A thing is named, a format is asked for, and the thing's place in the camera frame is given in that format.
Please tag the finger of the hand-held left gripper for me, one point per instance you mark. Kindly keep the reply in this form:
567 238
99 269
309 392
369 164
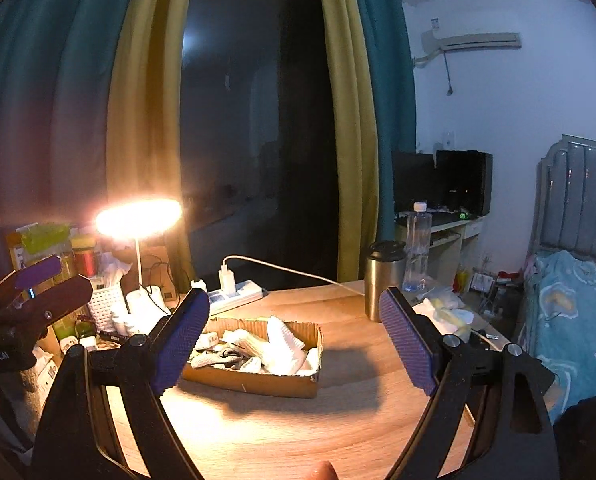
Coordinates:
38 272
63 295

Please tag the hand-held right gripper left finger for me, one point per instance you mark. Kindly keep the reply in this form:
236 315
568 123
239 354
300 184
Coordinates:
183 340

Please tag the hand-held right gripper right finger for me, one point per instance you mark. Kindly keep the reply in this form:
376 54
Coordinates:
407 340

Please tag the cardboard box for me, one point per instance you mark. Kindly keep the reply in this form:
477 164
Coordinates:
258 385

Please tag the person's right hand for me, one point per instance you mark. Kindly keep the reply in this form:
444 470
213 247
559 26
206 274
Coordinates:
320 472

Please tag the green packet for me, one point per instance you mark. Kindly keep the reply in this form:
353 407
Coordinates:
45 240

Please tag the white woven basket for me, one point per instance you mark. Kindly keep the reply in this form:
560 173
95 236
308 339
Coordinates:
103 305

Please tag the red can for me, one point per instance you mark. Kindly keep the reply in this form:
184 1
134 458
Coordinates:
89 262

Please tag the white yellow cloth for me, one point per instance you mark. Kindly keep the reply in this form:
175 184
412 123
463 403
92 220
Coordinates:
442 315

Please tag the white charger cube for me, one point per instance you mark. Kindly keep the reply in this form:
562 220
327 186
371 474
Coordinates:
70 346

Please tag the white plastic bag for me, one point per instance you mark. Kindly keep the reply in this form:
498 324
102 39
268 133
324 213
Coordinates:
113 272

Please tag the large white charger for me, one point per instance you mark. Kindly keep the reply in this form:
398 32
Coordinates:
199 285

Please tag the steel tumbler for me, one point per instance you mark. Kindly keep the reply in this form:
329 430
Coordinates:
385 285

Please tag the black flashlight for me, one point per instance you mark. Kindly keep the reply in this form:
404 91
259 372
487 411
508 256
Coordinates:
109 337

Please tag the white folded cloth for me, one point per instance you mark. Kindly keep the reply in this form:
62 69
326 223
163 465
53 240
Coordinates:
248 345

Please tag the small white charger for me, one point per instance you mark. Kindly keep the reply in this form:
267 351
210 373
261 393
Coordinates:
227 279

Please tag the white power strip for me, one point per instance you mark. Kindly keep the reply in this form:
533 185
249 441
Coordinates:
243 292

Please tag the clear water bottle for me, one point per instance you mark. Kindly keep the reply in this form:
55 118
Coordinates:
417 240

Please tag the white computer desk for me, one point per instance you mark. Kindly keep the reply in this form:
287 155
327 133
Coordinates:
452 250

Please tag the white textured towel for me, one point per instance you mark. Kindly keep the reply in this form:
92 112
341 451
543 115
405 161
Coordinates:
285 347

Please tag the white desk lamp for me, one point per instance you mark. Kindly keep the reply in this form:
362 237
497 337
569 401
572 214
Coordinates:
138 217

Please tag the black computer monitor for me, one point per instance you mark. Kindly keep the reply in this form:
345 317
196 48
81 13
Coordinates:
412 182
462 180

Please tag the blue printed blanket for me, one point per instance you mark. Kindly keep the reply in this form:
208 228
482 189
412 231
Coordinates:
577 320

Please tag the yellow curtain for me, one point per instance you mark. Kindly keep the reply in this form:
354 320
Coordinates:
143 135
348 135

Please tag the teal curtain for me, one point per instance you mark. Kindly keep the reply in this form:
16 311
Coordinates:
38 85
392 100

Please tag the person's dark clothing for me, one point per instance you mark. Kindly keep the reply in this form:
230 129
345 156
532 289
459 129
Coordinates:
587 440

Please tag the grey padded headboard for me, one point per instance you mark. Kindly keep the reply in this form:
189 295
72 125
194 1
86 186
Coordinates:
577 200

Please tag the white air conditioner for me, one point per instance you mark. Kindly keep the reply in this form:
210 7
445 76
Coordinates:
477 42

